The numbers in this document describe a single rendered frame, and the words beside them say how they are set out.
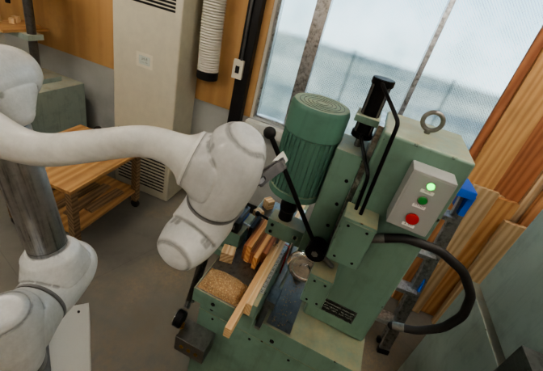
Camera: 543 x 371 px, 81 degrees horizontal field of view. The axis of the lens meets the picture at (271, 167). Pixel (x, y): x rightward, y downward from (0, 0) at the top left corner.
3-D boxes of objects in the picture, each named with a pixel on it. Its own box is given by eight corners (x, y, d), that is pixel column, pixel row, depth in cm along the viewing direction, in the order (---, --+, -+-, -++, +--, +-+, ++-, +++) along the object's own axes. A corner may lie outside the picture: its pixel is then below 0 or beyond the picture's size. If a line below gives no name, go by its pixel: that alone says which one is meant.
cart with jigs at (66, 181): (84, 181, 266) (79, 110, 235) (142, 205, 257) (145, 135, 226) (5, 225, 210) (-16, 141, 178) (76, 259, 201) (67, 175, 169)
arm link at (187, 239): (227, 241, 70) (251, 201, 63) (186, 292, 57) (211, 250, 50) (188, 212, 71) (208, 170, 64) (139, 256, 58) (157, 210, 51)
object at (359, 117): (351, 128, 95) (372, 72, 87) (376, 137, 93) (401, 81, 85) (347, 137, 88) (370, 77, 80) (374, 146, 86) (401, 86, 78)
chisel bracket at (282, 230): (270, 225, 120) (275, 208, 116) (304, 240, 117) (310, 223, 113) (263, 236, 114) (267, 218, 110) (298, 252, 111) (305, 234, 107)
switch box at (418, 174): (386, 209, 85) (413, 158, 77) (423, 225, 83) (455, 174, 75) (385, 221, 80) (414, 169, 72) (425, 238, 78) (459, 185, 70)
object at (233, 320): (284, 227, 134) (287, 220, 133) (288, 229, 134) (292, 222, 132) (222, 335, 88) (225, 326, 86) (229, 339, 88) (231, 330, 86)
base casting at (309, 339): (250, 236, 152) (253, 222, 148) (364, 290, 140) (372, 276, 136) (198, 308, 114) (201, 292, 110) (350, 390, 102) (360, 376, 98)
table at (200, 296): (245, 199, 155) (247, 188, 152) (302, 224, 149) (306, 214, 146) (166, 287, 104) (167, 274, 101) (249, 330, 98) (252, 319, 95)
